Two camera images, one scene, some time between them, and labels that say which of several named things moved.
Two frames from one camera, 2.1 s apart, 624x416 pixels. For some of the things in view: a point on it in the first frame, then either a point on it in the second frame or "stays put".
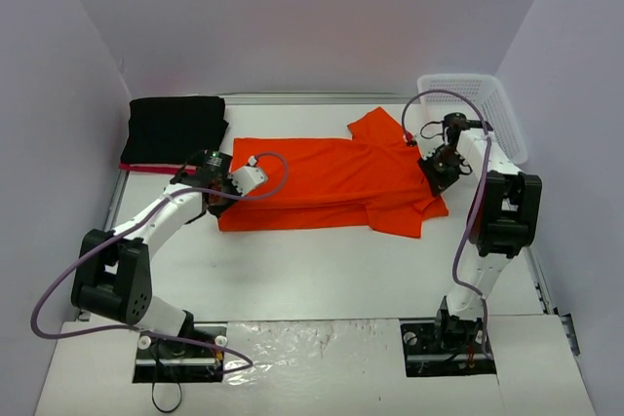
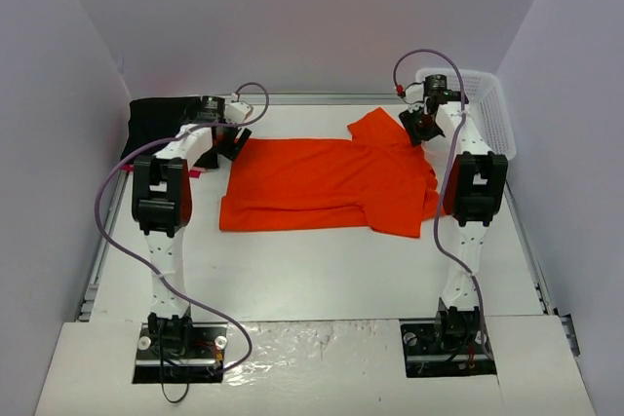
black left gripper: x=214 y=204 → x=234 y=141
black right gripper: x=436 y=174 → x=420 y=125
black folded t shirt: x=173 y=131 stays put
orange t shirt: x=373 y=177 stays put
